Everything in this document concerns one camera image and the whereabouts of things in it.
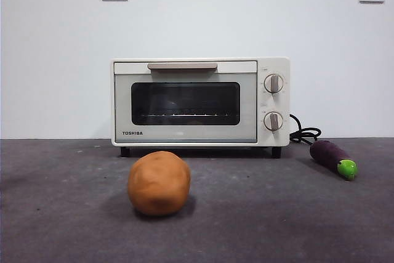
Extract glass oven door with handle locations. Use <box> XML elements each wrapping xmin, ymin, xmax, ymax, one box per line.
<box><xmin>113</xmin><ymin>61</ymin><xmax>258</xmax><ymax>145</ymax></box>

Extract small oven control knob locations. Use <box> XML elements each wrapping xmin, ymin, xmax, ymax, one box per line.
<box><xmin>263</xmin><ymin>111</ymin><xmax>284</xmax><ymax>131</ymax></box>

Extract metal wire oven rack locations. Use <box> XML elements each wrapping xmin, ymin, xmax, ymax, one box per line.
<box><xmin>140</xmin><ymin>111</ymin><xmax>230</xmax><ymax>119</ymax></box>

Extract large oven control knob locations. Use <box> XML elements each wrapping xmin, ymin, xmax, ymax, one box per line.
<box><xmin>263</xmin><ymin>73</ymin><xmax>286</xmax><ymax>94</ymax></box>

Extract purple eggplant with green stem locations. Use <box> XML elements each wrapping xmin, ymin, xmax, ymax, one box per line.
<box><xmin>309</xmin><ymin>140</ymin><xmax>359</xmax><ymax>181</ymax></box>

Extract cream toaster oven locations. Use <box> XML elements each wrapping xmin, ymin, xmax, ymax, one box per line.
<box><xmin>110</xmin><ymin>57</ymin><xmax>291</xmax><ymax>159</ymax></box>

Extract black oven power cable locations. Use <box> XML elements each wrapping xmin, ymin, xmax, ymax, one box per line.
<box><xmin>289</xmin><ymin>113</ymin><xmax>323</xmax><ymax>146</ymax></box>

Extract brown potato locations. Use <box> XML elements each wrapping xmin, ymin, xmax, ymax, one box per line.
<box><xmin>127</xmin><ymin>150</ymin><xmax>191</xmax><ymax>217</ymax></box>

